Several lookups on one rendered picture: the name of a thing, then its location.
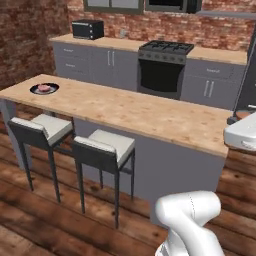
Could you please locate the black round plate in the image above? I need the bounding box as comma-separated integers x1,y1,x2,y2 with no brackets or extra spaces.
29,82,60,96

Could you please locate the grey stool with white cushion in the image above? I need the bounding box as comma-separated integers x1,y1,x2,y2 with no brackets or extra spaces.
7,113,76,204
71,128,137,230

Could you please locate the grey island with wooden top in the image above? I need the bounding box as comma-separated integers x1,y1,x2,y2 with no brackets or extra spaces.
0,73,234,228

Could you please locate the black gas stove with oven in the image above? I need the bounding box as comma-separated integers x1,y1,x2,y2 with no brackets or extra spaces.
136,39,195,100

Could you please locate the long grey base cupboard run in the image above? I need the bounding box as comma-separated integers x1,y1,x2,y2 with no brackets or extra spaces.
49,33,144,92

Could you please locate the short grey base cupboard run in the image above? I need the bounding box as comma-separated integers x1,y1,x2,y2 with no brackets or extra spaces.
180,46,248,111

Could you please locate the black toaster oven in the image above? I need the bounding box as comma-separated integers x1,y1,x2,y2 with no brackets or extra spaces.
71,19,105,41

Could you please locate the dark grey fridge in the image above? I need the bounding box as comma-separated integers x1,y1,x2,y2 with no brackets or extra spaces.
232,33,256,118

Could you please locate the black microwave oven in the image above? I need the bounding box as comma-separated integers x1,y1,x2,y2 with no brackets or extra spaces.
143,0,203,14

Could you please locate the grey wall cabinet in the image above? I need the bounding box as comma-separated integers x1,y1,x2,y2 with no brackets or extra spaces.
83,0,145,15

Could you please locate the grey wall shelf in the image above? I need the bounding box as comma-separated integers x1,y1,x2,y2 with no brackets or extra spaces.
195,9,256,20

